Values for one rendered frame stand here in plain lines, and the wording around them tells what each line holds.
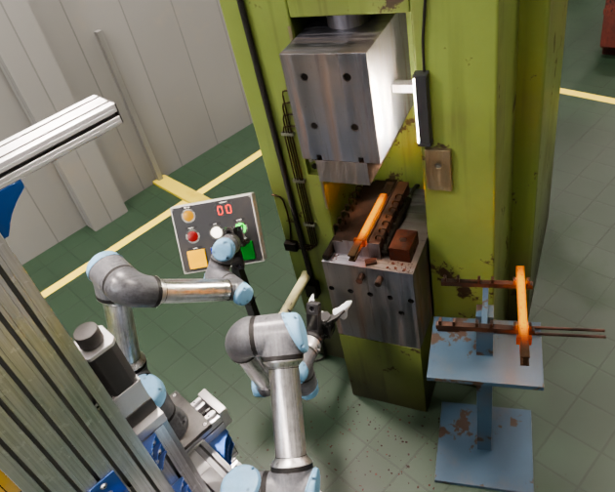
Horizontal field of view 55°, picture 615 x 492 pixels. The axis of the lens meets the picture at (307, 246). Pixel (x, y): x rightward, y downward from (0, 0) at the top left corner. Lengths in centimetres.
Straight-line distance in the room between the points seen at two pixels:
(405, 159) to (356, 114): 68
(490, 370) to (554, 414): 79
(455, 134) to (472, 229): 42
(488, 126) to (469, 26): 34
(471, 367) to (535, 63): 114
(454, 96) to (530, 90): 52
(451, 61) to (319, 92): 43
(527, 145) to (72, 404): 196
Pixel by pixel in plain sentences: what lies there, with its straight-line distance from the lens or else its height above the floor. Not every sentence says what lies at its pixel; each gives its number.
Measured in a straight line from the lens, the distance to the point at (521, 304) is 211.
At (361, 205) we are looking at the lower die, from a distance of 251.
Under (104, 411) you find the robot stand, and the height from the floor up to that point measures 145.
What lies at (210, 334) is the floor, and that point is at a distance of 356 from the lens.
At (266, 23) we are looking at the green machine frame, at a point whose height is 181.
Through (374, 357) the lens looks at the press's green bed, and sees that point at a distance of 274.
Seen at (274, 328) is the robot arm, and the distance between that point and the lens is 163.
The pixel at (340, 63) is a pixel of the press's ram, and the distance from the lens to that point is 192.
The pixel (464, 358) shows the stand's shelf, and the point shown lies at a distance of 229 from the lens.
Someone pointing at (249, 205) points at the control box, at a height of 116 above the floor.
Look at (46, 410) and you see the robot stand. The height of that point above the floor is 156.
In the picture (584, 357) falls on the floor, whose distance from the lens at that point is 322.
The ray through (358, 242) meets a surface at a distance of 228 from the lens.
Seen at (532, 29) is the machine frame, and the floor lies 158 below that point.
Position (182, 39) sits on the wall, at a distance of 501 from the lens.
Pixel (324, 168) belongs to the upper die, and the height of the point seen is 133.
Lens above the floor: 247
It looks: 39 degrees down
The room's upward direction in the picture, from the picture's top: 14 degrees counter-clockwise
